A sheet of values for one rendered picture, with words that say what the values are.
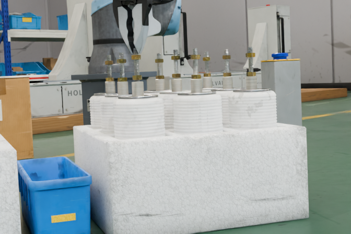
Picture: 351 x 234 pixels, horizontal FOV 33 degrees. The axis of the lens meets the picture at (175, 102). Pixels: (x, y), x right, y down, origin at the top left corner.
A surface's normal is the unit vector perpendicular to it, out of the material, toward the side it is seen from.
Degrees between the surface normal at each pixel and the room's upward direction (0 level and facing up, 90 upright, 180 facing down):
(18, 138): 90
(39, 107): 90
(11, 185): 90
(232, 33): 90
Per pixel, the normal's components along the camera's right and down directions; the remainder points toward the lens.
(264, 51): 0.70, 0.00
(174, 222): 0.33, 0.04
